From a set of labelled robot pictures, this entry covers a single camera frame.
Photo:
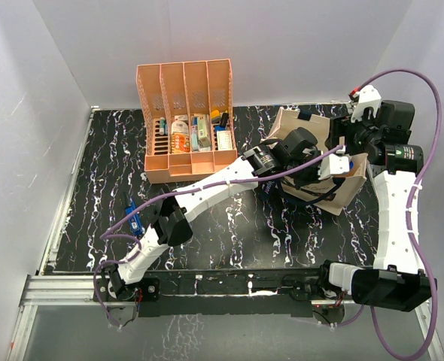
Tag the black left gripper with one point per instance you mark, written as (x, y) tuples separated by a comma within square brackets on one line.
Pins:
[(316, 164)]

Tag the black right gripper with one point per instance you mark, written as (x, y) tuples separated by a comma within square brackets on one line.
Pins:
[(341, 126)]

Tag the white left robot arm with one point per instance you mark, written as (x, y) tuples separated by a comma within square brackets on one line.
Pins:
[(173, 215)]

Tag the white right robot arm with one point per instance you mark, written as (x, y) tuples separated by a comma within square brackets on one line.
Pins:
[(397, 279)]

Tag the white red label card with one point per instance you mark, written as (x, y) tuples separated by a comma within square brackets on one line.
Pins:
[(224, 140)]

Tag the green cardboard box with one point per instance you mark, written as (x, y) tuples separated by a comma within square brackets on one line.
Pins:
[(203, 130)]

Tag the orange spiral notebook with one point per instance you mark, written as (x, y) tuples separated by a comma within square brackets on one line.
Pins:
[(180, 143)]

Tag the white label packet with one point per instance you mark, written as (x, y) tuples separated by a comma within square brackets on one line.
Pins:
[(180, 124)]

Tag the peach plastic desk organizer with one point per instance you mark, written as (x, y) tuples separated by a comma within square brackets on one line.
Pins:
[(191, 88)]

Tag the green white glue stick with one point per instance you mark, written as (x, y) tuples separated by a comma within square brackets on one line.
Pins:
[(162, 129)]

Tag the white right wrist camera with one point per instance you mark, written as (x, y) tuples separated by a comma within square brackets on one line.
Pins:
[(363, 98)]

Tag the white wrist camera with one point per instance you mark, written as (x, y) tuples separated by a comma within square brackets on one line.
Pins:
[(334, 165), (363, 98)]

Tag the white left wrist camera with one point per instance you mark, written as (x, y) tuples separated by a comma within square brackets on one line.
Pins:
[(334, 165)]

